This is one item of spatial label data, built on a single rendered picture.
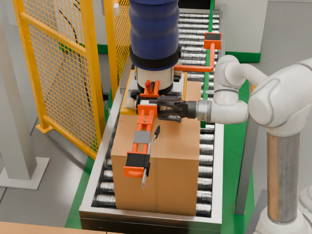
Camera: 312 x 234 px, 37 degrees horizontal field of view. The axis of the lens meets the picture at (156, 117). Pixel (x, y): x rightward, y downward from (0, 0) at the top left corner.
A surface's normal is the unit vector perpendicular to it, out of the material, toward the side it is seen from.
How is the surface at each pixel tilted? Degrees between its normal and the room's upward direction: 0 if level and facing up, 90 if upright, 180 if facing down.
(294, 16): 0
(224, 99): 31
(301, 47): 0
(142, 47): 75
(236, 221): 0
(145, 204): 90
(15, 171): 90
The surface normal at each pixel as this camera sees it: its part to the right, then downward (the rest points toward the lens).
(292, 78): 0.04, -0.64
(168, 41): 0.62, 0.29
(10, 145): -0.12, 0.64
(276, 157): -0.62, 0.50
